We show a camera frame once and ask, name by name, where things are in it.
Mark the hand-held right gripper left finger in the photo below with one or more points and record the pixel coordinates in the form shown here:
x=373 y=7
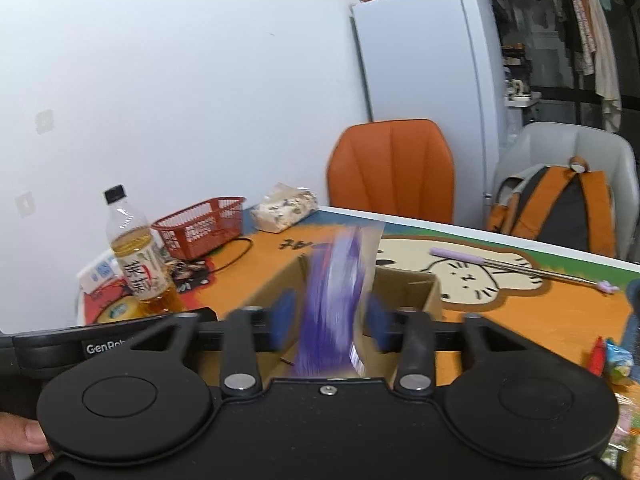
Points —
x=282 y=321

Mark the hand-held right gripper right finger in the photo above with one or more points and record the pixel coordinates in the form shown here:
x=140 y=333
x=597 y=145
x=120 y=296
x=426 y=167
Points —
x=376 y=321

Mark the brown cardboard box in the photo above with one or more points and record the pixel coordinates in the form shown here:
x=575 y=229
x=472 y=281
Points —
x=410 y=290

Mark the purple striped snack packet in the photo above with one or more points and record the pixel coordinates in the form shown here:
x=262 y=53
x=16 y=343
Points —
x=330 y=300

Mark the green and blue snack packet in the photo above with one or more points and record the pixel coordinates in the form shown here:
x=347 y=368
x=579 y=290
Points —
x=619 y=360

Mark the person's left hand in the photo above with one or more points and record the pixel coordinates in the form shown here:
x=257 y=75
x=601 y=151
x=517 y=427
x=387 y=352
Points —
x=20 y=435

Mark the yellow tape roll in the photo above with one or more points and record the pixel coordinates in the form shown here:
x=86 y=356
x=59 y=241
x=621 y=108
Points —
x=117 y=310

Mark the white power strip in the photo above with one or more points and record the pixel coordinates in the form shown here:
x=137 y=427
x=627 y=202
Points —
x=95 y=275

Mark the black patterned pouch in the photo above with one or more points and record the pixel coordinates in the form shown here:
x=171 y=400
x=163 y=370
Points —
x=187 y=275

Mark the floral tissue pack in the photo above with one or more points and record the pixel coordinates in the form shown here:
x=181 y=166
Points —
x=280 y=210

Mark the red plastic basket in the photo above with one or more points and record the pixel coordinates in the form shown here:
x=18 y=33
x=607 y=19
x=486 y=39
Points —
x=200 y=230

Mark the tea bottle with black cap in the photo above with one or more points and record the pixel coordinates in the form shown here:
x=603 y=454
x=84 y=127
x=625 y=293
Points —
x=140 y=270

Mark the orange chair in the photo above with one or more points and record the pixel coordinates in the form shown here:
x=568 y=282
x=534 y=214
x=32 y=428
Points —
x=390 y=170

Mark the orange and grey backpack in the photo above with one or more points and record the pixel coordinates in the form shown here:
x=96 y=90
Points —
x=555 y=210

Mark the grey chair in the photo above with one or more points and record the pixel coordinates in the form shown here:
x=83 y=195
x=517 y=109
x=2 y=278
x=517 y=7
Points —
x=565 y=142

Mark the white refrigerator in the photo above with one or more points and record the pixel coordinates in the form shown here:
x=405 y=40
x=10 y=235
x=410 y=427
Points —
x=415 y=60

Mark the white electric kettle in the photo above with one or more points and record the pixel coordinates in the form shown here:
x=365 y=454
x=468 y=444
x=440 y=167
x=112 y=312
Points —
x=518 y=87

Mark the white hanging towel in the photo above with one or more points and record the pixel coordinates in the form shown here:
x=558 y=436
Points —
x=605 y=60

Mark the floral hanging garment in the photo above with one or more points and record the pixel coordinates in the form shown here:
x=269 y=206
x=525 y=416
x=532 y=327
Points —
x=582 y=25

